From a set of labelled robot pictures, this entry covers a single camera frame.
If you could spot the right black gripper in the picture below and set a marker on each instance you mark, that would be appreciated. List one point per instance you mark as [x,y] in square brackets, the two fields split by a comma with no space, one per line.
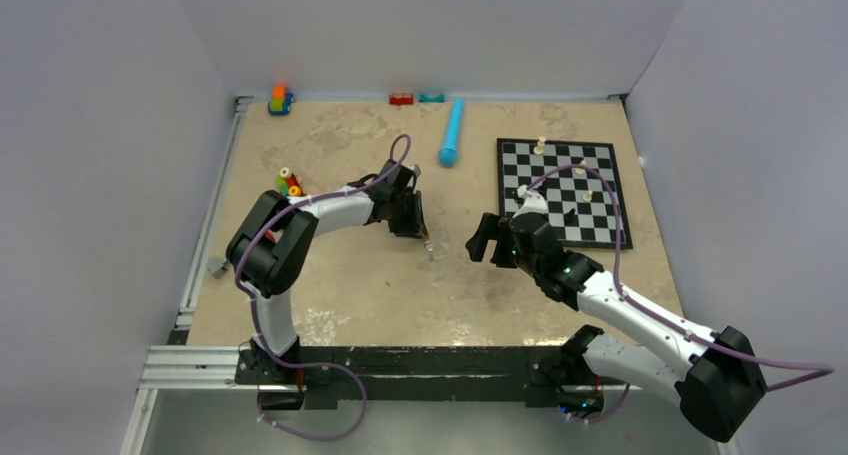
[492,227]

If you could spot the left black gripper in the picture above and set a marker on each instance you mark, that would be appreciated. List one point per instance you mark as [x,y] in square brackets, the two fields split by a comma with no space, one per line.
[414,226]

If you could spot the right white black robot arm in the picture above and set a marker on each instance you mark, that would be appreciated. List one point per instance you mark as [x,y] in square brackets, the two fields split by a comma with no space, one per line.
[709,375]

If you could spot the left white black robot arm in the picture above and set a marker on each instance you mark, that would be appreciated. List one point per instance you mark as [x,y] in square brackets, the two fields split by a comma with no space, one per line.
[270,248]

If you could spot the blue cylinder tube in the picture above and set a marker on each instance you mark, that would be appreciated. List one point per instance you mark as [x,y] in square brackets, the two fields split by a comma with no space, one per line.
[448,152]

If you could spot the black chess piece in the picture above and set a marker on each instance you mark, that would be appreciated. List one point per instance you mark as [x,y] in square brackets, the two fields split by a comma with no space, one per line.
[570,218]

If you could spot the black white chessboard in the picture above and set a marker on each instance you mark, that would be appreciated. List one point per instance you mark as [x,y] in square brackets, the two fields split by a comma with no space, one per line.
[517,165]

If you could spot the white chess piece top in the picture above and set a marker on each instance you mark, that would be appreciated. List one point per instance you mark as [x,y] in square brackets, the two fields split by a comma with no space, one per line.
[539,148]

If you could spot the red toy block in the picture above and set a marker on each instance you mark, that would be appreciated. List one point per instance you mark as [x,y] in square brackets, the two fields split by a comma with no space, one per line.
[401,98]

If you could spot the teal toy piece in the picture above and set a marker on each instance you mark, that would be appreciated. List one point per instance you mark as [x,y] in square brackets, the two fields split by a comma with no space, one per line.
[431,98]

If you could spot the colourful block stack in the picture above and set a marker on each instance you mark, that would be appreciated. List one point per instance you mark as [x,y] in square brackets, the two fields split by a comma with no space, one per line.
[288,184]

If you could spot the colourful toy car blocks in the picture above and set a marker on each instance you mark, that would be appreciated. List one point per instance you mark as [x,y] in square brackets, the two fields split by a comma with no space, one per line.
[280,101]

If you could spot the grey bar with red end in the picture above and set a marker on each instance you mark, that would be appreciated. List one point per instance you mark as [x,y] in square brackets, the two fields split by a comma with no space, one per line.
[217,267]

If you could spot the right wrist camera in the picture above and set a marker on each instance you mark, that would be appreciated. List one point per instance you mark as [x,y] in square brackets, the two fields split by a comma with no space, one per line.
[531,202]

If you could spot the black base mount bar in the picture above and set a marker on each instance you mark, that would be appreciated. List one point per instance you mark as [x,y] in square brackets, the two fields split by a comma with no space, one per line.
[320,377]

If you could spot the aluminium frame rail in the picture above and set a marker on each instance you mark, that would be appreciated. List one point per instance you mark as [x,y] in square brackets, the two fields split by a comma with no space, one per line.
[176,366]

